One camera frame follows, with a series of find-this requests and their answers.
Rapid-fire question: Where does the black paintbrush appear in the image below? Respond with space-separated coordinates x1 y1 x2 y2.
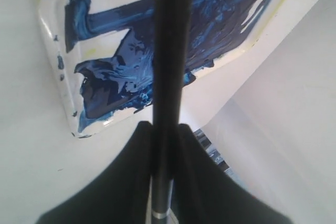
151 0 192 223

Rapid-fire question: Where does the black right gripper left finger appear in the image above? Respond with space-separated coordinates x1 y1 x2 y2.
37 121 152 223

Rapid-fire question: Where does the white tray with blue paint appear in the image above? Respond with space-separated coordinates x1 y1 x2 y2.
38 0 284 138

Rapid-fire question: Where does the white backdrop curtain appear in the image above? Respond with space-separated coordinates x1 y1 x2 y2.
203 0 335 223

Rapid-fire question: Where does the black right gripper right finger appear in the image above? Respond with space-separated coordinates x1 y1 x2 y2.
174 124 291 223

